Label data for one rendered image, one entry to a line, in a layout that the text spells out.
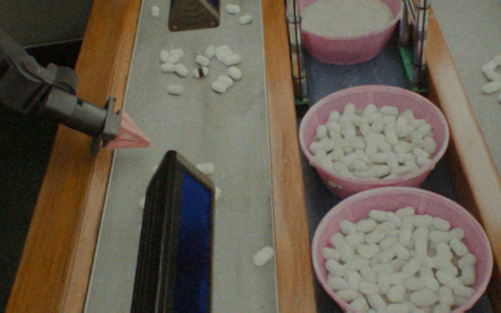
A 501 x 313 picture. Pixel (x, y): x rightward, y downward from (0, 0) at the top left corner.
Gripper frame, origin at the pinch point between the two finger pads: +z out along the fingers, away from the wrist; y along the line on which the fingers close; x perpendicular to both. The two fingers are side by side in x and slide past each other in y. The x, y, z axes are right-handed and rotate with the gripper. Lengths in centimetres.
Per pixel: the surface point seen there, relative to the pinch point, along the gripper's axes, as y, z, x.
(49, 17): 146, -15, 82
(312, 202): -10.1, 29.5, -11.1
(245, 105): 12.3, 16.8, -9.1
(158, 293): -60, -11, -35
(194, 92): 18.5, 8.5, -2.4
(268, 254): -28.2, 17.8, -12.4
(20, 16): 145, -24, 87
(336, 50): 30.4, 33.8, -20.5
